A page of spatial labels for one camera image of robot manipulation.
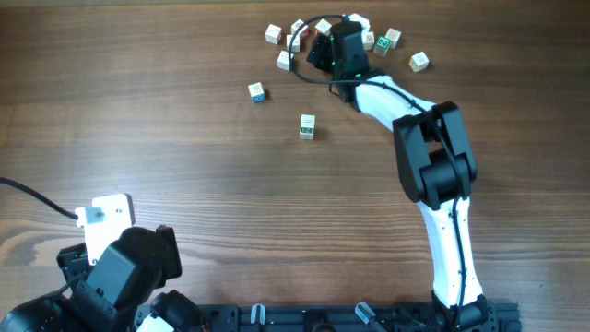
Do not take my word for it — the plain wooden block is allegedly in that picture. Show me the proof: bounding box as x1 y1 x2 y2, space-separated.
300 114 315 132
286 34 301 53

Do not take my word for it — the wooden block globe picture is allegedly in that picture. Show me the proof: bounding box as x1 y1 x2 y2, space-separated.
300 127 314 140

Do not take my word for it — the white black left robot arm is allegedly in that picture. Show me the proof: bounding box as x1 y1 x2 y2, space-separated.
1 225 211 332

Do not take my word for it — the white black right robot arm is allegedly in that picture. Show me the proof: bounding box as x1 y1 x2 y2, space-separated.
307 17 488 331

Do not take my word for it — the wooden block grey figure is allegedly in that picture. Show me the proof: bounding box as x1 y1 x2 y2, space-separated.
361 31 375 51

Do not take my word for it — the wooden block red letter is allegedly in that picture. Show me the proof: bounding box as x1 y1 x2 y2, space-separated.
314 18 332 36

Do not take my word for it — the wooden block green Z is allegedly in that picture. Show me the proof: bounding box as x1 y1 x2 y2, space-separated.
373 36 392 56

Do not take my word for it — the wooden block red side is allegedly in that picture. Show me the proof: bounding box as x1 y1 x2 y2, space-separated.
291 19 309 40

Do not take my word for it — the wooden block grid pattern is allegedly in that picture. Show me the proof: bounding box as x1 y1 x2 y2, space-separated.
385 28 401 49

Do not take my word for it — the wooden block far left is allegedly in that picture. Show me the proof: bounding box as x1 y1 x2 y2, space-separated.
265 24 282 45

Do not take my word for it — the wooden block yellow side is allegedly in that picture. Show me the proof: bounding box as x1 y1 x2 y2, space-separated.
408 52 430 73

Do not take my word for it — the wooden block blue side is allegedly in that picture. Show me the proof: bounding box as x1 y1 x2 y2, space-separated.
248 82 266 103

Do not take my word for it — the black right camera cable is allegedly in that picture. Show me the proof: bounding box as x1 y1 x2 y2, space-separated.
289 14 467 329

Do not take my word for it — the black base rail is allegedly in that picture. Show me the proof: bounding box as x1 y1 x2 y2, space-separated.
136 302 522 332

